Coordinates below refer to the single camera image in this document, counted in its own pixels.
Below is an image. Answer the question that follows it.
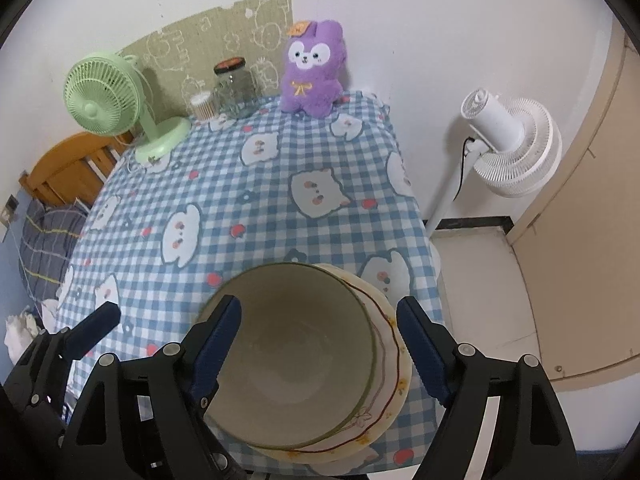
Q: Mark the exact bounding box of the blue-flower bowl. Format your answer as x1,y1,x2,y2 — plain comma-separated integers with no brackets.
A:
198,263,378,450

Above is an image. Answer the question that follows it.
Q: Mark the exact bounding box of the beige door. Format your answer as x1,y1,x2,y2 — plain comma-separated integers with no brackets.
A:
508,24,639,391

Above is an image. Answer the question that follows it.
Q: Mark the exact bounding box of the wall power socket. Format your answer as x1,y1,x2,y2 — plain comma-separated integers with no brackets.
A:
0,195,18,226

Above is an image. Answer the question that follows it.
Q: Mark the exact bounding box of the white crumpled clothing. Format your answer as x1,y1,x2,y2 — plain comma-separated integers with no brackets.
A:
4,311,39,364

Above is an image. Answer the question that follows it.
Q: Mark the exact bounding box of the glass jar with lid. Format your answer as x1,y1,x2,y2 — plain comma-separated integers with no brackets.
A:
214,56,257,119

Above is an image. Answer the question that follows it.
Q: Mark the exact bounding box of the white standing fan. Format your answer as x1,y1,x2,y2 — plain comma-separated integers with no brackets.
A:
425,88,562,235

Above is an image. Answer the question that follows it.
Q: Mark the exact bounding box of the green patterned wall mat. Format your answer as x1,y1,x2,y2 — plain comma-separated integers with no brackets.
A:
118,0,293,120

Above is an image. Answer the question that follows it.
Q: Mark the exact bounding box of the grey plaid pillow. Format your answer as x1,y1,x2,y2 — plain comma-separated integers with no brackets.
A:
18,200,87,302

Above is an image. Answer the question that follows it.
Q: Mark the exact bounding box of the blue checkered tablecloth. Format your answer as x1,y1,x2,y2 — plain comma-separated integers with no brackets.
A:
52,90,446,478

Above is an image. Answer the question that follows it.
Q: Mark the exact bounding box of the toothpick container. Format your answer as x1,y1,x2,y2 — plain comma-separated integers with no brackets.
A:
190,91,217,122

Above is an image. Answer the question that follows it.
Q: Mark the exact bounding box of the green desk fan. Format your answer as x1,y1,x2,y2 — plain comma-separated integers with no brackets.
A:
63,52,191,165

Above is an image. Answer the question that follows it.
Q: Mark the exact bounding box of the round yellow-flower deep plate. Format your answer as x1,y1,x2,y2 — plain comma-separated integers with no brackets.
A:
259,262,414,465

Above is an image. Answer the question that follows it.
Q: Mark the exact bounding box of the purple plush bunny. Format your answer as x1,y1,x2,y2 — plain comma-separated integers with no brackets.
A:
279,20,347,118

